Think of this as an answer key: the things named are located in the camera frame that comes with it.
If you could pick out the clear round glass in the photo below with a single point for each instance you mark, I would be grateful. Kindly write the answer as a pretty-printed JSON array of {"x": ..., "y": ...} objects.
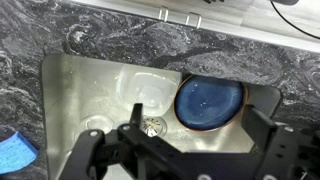
[{"x": 95, "y": 122}]

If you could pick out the stainless steel sink basin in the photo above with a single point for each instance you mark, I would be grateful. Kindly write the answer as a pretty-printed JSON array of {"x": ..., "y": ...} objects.
[{"x": 73, "y": 86}]

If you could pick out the blue sponge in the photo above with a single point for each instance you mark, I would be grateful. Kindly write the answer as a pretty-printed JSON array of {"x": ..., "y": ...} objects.
[{"x": 15, "y": 153}]

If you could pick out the white cabinet front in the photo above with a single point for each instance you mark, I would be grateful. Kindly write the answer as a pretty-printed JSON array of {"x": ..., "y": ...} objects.
[{"x": 240, "y": 16}]

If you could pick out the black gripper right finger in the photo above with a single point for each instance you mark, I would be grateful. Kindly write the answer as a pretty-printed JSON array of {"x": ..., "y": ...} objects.
[{"x": 286, "y": 150}]

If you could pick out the blue ceramic plate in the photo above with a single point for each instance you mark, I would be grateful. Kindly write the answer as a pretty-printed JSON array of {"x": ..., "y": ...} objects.
[{"x": 210, "y": 100}]

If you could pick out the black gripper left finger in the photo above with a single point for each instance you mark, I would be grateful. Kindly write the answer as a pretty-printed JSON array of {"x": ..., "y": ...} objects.
[{"x": 100, "y": 156}]

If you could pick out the metal sink drain strainer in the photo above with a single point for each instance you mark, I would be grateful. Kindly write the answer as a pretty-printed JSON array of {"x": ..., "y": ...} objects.
[{"x": 156, "y": 125}]

